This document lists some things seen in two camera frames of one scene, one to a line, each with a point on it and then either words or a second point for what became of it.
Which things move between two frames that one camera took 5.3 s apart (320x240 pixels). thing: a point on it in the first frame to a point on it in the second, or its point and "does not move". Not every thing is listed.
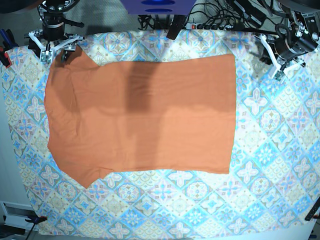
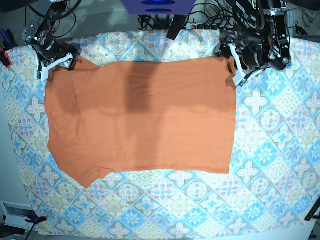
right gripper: (282, 50) to (252, 55)
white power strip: (194, 26) does not move
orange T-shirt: (174, 114) does not move
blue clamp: (8, 38) does not move
